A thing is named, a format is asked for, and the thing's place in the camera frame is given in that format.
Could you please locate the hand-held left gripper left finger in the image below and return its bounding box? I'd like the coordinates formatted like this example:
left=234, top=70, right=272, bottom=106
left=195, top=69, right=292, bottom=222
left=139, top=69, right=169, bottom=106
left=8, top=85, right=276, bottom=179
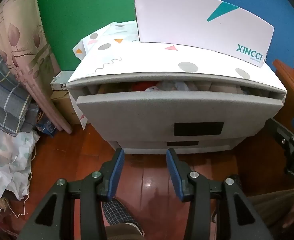
left=17, top=148, right=125, bottom=240

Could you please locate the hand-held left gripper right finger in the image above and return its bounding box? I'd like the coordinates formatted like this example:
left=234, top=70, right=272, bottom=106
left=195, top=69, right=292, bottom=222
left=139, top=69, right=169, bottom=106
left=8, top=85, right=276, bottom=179
left=166, top=148, right=275, bottom=240

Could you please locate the red underwear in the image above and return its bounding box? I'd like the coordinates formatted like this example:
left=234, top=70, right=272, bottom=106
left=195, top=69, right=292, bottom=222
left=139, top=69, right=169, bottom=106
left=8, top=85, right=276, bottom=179
left=131, top=82, right=148, bottom=92

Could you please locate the white cardboard box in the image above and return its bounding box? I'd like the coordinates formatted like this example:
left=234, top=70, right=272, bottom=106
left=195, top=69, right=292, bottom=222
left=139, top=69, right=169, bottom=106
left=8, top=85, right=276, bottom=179
left=134, top=0, right=275, bottom=68

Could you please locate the low grey drawer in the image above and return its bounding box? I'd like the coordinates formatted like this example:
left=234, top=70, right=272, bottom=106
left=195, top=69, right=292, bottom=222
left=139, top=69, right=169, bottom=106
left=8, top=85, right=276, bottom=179
left=111, top=140, right=241, bottom=155

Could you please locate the person's brown trouser leg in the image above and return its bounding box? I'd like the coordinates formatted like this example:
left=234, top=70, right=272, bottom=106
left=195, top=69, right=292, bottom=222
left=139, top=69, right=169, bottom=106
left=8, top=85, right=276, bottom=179
left=247, top=187, right=294, bottom=233

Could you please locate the dark plaid slipper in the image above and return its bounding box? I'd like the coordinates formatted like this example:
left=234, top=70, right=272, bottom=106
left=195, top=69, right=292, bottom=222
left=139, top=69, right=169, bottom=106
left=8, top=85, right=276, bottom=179
left=102, top=197, right=144, bottom=236

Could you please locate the grey chest of drawers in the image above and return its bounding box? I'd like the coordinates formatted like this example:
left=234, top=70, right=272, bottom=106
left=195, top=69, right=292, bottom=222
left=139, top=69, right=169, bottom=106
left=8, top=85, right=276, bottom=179
left=67, top=72, right=288, bottom=155

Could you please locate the brown cardboard box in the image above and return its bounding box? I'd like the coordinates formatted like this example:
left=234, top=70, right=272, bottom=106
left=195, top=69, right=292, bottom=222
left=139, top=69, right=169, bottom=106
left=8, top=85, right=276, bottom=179
left=51, top=90, right=82, bottom=125

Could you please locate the blue packet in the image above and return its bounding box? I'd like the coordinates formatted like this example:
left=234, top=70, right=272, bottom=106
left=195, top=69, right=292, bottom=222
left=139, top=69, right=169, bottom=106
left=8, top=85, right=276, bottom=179
left=36, top=112, right=57, bottom=138

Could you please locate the small white teal carton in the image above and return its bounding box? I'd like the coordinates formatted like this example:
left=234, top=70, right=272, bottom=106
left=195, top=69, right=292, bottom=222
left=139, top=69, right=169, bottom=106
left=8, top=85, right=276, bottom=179
left=50, top=71, right=74, bottom=91

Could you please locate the white floral cloth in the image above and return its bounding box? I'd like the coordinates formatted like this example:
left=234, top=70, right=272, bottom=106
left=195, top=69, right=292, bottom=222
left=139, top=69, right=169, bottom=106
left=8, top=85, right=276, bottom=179
left=0, top=122, right=40, bottom=220

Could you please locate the white patterned cover cloth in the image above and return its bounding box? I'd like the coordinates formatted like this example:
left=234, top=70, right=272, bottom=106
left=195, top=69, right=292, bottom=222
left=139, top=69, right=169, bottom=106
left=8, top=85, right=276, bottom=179
left=72, top=21, right=278, bottom=130

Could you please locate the grey plaid blanket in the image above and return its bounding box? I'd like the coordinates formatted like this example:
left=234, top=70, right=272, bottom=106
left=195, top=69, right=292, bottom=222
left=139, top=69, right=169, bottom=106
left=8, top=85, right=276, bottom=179
left=0, top=27, right=40, bottom=136

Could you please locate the green foam mat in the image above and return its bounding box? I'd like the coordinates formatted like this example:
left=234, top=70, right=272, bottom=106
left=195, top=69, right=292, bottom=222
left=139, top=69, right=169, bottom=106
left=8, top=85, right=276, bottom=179
left=34, top=0, right=185, bottom=72

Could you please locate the pink floral curtain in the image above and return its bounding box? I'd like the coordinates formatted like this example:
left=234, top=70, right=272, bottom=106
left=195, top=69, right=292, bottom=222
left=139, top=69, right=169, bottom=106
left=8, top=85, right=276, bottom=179
left=0, top=0, right=73, bottom=134

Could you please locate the white cable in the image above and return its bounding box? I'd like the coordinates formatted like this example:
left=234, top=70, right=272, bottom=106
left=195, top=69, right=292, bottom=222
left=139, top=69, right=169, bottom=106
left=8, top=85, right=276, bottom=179
left=8, top=140, right=37, bottom=218

